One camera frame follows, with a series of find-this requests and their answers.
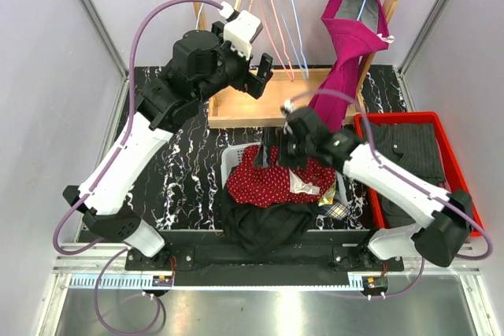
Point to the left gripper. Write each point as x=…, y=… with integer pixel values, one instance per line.
x=253, y=83

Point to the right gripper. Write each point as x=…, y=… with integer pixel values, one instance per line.
x=287, y=161

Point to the red polka dot skirt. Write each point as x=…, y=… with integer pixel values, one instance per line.
x=275, y=182

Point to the pink wire hanger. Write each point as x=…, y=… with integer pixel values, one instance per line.
x=275, y=35

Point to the black skirt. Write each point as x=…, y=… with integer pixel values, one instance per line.
x=259, y=231

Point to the lemon print skirt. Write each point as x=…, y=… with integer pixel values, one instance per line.
x=328, y=197

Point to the navy plaid skirt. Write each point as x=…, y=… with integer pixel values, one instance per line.
x=336, y=211

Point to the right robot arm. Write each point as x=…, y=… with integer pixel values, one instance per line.
x=441, y=219

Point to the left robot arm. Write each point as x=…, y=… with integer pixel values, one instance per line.
x=203, y=63

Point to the white perforated plastic basket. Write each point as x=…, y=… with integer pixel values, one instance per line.
x=283, y=178

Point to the wooden clothes rack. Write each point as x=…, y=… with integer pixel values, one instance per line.
x=229, y=109

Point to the dark striped clothes in crate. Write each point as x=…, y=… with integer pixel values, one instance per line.
x=413, y=147

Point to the red plastic crate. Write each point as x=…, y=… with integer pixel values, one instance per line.
x=383, y=186

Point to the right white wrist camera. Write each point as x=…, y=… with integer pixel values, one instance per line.
x=287, y=108

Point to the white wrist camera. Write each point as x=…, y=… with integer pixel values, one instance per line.
x=287, y=108
x=241, y=29

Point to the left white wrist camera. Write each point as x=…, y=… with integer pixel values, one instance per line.
x=241, y=29

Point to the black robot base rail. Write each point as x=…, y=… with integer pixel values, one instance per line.
x=327, y=260

